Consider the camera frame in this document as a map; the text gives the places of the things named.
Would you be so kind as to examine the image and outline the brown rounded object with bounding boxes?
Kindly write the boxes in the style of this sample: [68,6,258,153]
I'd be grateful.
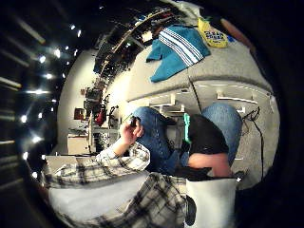
[219,17,257,51]

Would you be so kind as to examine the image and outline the teal towel with white stripes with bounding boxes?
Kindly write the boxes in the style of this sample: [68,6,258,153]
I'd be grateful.
[145,24,212,84]

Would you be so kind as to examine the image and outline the the person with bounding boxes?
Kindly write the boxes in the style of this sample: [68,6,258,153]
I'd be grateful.
[41,103,245,228]

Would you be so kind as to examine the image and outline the red bag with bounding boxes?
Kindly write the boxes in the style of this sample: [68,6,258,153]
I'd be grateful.
[94,105,108,127]

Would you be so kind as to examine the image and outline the white cabinet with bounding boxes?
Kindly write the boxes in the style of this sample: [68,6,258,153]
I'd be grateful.
[66,133,91,156]

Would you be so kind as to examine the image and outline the cluttered storage shelves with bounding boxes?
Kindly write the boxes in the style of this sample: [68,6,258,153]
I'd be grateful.
[85,7,179,107]

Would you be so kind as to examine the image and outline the small black object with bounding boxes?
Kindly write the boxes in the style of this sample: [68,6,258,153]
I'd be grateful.
[127,116,141,128]

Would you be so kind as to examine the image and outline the black cable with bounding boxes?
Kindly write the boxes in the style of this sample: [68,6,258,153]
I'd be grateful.
[241,106,266,181]

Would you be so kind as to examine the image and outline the yellow snack packet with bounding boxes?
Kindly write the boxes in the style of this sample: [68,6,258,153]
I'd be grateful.
[197,17,230,49]

